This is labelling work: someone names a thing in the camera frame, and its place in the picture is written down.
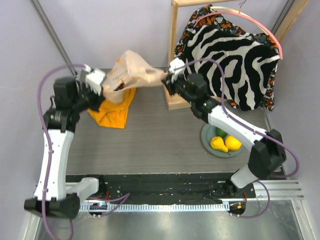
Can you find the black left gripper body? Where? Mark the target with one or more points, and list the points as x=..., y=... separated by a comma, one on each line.
x=87, y=99

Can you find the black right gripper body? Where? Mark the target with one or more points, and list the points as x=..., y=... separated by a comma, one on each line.
x=168, y=83

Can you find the dark fake fruit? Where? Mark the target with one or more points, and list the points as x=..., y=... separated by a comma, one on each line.
x=122, y=86

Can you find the green fake fruit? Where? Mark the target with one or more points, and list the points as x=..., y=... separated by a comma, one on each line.
x=220, y=133

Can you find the banana print plastic bag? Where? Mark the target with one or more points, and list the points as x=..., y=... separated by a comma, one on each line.
x=133, y=71

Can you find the yellow fake pear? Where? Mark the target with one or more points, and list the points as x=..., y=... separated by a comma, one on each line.
x=217, y=143

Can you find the yellow fake lemon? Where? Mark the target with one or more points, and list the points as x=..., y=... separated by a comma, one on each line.
x=232, y=143

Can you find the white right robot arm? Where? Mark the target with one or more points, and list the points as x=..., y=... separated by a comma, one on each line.
x=266, y=148

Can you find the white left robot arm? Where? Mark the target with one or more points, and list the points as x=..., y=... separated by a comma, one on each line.
x=51, y=195

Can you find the folded orange cloth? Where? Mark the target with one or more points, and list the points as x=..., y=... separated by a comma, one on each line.
x=111, y=115

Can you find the grey round plate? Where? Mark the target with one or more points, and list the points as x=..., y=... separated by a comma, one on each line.
x=207, y=133

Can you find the zebra print garment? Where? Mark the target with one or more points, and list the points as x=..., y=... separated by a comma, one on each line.
x=225, y=67

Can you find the orange patterned garment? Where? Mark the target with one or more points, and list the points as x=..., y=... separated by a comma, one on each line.
x=207, y=15

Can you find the wooden clothes rack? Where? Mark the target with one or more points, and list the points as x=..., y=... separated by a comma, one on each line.
x=288, y=16

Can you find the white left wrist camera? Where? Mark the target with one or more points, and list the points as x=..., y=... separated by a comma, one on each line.
x=92, y=78

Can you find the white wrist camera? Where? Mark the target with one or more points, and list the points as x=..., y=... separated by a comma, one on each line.
x=92, y=78
x=176, y=67

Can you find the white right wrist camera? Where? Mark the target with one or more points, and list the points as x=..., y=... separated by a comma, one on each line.
x=176, y=67

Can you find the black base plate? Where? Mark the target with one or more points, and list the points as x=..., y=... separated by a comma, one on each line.
x=173, y=191

